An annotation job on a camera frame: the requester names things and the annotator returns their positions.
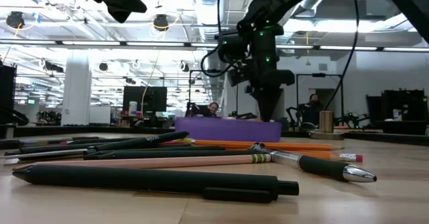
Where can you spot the natural wood pencil green ferrule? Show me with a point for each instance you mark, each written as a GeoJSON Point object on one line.
{"type": "Point", "coordinates": [151, 162]}

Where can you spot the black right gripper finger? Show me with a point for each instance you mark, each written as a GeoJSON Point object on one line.
{"type": "Point", "coordinates": [273, 98]}
{"type": "Point", "coordinates": [264, 98]}

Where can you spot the clear pen black grip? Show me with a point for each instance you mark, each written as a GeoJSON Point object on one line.
{"type": "Point", "coordinates": [321, 167]}

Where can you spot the black ceiling device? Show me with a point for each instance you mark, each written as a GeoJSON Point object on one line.
{"type": "Point", "coordinates": [15, 19]}
{"type": "Point", "coordinates": [161, 23]}

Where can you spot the black cabinet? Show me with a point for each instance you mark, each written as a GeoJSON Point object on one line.
{"type": "Point", "coordinates": [405, 103]}

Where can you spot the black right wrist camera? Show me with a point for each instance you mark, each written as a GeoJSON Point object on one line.
{"type": "Point", "coordinates": [239, 76]}

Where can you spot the black equipment rack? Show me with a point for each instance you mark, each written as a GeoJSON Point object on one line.
{"type": "Point", "coordinates": [7, 93]}

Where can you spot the large black monitor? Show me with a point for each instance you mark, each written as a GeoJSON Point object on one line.
{"type": "Point", "coordinates": [147, 100]}

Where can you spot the metal cylinder on disc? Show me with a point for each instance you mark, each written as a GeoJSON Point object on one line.
{"type": "Point", "coordinates": [326, 121]}

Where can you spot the white canister blue lid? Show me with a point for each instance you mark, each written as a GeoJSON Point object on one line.
{"type": "Point", "coordinates": [133, 109]}

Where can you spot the black aluminium table frame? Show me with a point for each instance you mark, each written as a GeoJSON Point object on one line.
{"type": "Point", "coordinates": [83, 130]}

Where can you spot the white cabinet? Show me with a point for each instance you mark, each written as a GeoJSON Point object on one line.
{"type": "Point", "coordinates": [100, 115]}

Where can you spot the purple plastic supply box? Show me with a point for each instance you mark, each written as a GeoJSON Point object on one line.
{"type": "Point", "coordinates": [228, 130]}

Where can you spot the small round ceiling device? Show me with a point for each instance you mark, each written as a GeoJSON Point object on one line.
{"type": "Point", "coordinates": [103, 66]}

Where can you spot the long ceiling light rail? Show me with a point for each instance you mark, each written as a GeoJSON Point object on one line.
{"type": "Point", "coordinates": [90, 43]}

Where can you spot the person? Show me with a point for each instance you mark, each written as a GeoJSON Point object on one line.
{"type": "Point", "coordinates": [311, 111]}
{"type": "Point", "coordinates": [212, 109]}

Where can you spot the silver spiral air duct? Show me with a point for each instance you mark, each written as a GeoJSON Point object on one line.
{"type": "Point", "coordinates": [313, 2]}

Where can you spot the white blue container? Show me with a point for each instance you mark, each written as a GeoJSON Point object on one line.
{"type": "Point", "coordinates": [397, 115]}

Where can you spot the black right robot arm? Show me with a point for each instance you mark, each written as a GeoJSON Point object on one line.
{"type": "Point", "coordinates": [264, 46]}

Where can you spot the black pen white print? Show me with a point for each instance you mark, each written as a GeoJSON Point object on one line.
{"type": "Point", "coordinates": [144, 142]}

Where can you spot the white square column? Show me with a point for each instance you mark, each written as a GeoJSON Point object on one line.
{"type": "Point", "coordinates": [76, 93]}

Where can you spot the black background robot arm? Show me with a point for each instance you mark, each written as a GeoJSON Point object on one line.
{"type": "Point", "coordinates": [292, 115]}
{"type": "Point", "coordinates": [246, 116]}
{"type": "Point", "coordinates": [350, 120]}

